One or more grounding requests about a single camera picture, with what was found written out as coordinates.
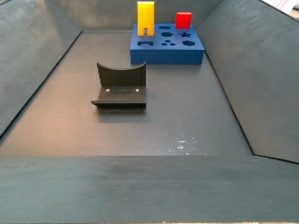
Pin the red rectangular block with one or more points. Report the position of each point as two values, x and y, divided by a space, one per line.
183 20

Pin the yellow slotted block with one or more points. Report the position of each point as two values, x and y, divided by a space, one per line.
145 18

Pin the blue shape sorter board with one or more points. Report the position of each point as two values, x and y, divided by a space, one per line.
172 46

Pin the black curved stand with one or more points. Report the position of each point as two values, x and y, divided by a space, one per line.
121 87

